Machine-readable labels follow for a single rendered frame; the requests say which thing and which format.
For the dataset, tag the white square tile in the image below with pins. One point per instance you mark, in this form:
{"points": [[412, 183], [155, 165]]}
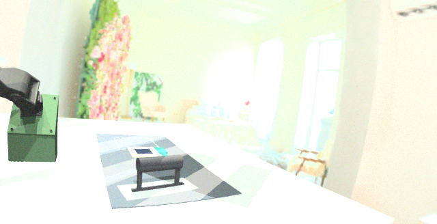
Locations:
{"points": [[142, 152]]}

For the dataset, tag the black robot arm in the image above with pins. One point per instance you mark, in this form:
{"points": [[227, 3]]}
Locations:
{"points": [[21, 88]]}

